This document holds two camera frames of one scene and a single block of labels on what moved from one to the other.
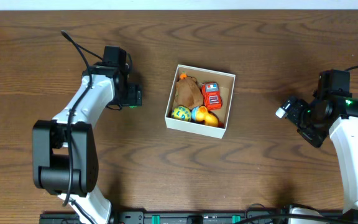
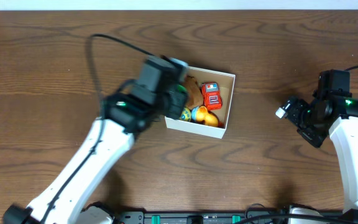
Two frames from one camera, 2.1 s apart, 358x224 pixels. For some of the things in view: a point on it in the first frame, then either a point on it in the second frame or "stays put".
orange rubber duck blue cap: [201, 113] stays put
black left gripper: [132, 95] -> [175, 101]
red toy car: [212, 97] stays put
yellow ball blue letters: [181, 112] stays put
